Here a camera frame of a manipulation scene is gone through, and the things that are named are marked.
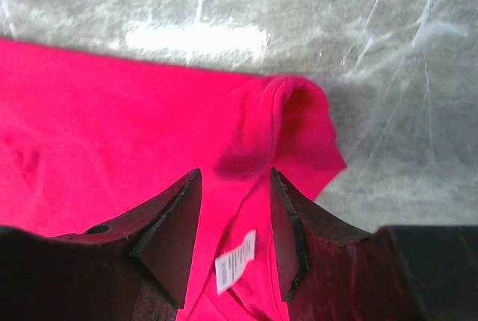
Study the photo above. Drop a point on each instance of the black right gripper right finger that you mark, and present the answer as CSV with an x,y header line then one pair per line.
x,y
331,270

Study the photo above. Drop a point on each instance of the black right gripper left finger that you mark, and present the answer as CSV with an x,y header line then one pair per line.
x,y
135,266

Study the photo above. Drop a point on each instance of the red t shirt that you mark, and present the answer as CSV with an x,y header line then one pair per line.
x,y
85,138

